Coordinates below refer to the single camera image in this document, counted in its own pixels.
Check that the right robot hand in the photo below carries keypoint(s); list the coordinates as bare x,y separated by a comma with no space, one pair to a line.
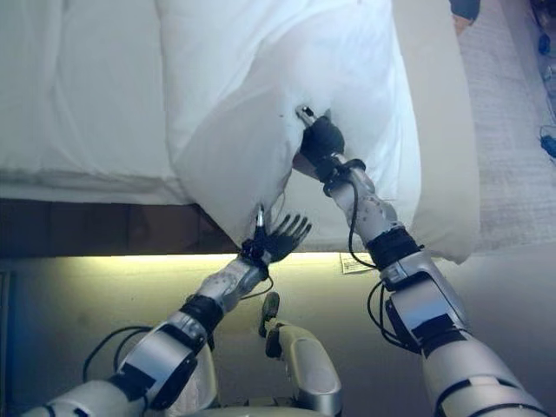
323,139

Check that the silver robot leg with foot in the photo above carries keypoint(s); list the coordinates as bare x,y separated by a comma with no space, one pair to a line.
304,360

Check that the brown upholstered bed frame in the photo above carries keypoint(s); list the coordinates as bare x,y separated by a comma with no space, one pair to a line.
108,226

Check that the white duvet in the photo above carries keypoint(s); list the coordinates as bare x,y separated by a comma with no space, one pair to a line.
243,108

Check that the black garment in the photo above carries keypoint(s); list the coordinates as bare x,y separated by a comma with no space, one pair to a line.
465,8

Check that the light grey patterned rug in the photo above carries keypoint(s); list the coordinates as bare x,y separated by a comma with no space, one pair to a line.
508,174

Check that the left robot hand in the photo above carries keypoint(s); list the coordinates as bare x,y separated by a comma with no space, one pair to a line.
278,241

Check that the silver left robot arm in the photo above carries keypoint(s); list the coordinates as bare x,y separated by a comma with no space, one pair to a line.
165,347

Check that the white fitted bed sheet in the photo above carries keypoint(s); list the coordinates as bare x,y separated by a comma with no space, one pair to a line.
87,108

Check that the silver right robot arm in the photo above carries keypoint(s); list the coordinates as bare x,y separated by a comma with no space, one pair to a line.
434,304

